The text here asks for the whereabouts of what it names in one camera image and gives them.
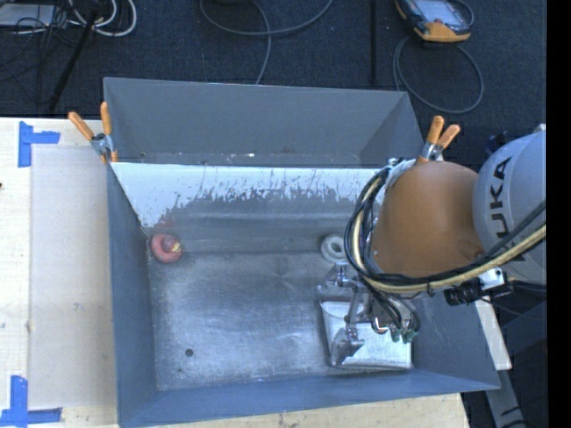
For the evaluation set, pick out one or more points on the black cylinder on white bracket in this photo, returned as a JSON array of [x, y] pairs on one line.
[[473, 290]]

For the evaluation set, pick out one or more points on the red and yellow toy fruit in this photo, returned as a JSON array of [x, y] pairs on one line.
[[166, 248]]

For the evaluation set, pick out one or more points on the grey metal bin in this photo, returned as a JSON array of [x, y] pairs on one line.
[[250, 319]]

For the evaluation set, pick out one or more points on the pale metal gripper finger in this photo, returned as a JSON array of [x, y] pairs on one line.
[[348, 343], [336, 281]]

